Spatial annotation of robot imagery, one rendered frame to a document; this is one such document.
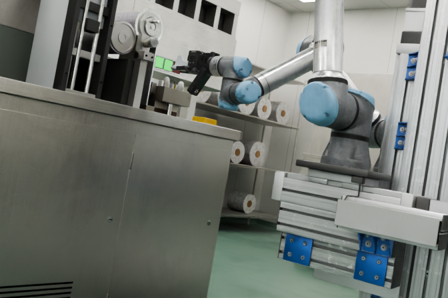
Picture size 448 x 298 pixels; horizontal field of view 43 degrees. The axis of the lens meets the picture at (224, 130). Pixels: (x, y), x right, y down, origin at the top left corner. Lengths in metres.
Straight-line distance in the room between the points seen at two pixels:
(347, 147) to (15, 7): 1.38
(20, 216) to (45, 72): 0.63
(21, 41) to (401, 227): 1.59
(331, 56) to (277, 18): 5.79
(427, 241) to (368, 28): 5.64
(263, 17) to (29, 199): 5.72
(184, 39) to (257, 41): 4.22
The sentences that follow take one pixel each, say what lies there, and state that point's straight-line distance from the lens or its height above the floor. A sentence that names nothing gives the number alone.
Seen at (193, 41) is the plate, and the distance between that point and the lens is 2.95.
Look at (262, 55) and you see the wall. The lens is 7.17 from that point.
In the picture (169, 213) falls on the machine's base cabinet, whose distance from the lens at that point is 2.11.
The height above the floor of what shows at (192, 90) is 1.01.
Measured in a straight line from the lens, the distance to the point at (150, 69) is 2.35.
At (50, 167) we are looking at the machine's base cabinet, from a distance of 1.77.
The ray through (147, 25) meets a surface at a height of 1.25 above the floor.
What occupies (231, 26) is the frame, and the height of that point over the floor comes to 1.51.
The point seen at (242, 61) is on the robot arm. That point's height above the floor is 1.13.
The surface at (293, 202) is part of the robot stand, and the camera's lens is 1.74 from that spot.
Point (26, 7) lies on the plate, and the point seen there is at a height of 1.23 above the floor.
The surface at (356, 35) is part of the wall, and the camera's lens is 7.06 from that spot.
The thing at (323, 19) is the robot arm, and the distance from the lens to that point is 1.68.
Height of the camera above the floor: 0.79
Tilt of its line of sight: 3 degrees up
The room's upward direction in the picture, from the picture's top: 10 degrees clockwise
